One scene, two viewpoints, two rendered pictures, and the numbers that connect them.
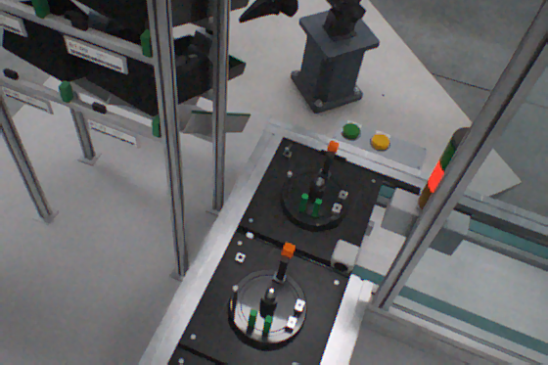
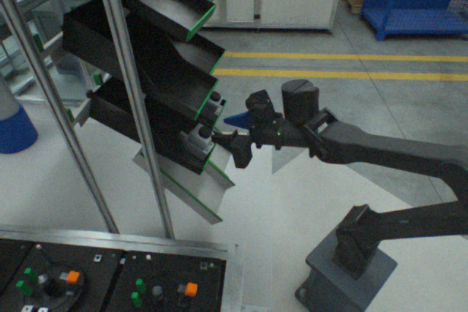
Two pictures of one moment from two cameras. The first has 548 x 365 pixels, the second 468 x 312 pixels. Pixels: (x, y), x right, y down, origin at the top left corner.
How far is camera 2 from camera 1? 0.91 m
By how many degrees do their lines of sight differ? 53
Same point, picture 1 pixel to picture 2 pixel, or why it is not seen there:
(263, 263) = (95, 278)
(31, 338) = (75, 185)
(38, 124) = not seen: hidden behind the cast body
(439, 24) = not seen: outside the picture
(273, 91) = (300, 252)
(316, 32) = (332, 240)
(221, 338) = (35, 266)
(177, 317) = (59, 237)
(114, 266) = (119, 204)
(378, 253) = not seen: outside the picture
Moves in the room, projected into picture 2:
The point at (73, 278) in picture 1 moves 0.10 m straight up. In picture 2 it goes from (111, 189) to (103, 170)
